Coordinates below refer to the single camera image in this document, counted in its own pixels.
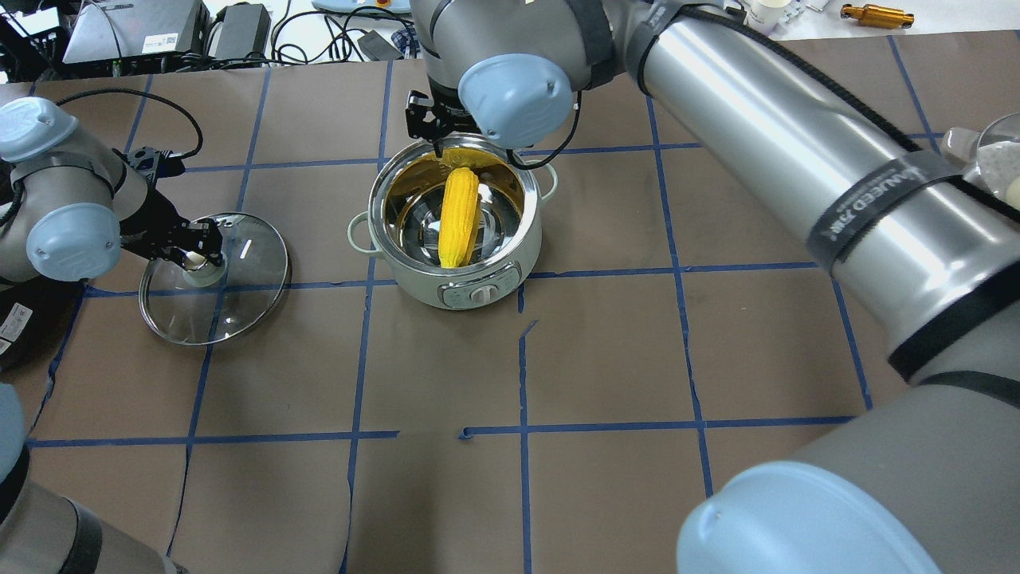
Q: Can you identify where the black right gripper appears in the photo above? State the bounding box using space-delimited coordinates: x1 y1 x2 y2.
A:
405 88 481 144

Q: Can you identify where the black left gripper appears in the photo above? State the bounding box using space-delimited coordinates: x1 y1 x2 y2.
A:
120 171 225 269

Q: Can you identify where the glass pot lid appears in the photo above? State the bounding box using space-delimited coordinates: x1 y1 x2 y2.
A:
139 212 292 348

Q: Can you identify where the yellow toy corn cob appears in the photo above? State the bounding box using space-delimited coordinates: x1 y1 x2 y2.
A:
437 167 481 269

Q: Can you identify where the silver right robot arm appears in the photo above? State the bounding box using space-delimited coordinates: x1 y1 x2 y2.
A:
410 1 1019 573

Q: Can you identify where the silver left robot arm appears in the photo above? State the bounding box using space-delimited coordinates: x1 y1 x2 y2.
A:
1 96 223 573

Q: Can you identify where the white electric cooking pot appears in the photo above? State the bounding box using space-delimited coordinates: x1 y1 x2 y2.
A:
347 133 559 310

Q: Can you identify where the black power adapter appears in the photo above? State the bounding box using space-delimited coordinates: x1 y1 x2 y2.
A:
209 2 271 63

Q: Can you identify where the black computer box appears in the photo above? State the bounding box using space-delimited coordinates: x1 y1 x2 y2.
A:
63 1 209 65

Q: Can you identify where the white paper cup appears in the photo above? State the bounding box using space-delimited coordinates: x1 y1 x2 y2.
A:
745 0 795 35

